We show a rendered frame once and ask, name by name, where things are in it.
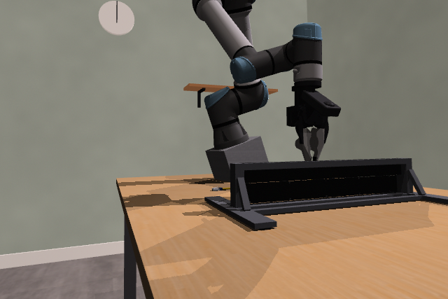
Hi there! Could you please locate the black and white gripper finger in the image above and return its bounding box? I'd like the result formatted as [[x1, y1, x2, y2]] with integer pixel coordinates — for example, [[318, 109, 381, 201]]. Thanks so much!
[[309, 117, 329, 161], [295, 116, 312, 161]]

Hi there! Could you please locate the black network port rack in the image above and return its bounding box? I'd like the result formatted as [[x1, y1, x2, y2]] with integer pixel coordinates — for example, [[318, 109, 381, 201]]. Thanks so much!
[[204, 158, 448, 230]]

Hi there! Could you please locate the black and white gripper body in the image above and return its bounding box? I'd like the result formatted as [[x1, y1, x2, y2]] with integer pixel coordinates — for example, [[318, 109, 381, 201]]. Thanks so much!
[[286, 81, 326, 127]]

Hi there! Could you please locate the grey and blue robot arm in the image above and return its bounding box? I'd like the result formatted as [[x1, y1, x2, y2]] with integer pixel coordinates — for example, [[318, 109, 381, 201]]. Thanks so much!
[[192, 0, 341, 150]]

